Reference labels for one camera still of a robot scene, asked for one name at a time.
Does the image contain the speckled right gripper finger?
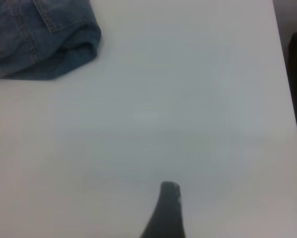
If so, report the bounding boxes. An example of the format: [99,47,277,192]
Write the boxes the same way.
[139,181,186,238]

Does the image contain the blue denim pants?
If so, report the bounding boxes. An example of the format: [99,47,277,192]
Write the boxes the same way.
[0,0,102,81]

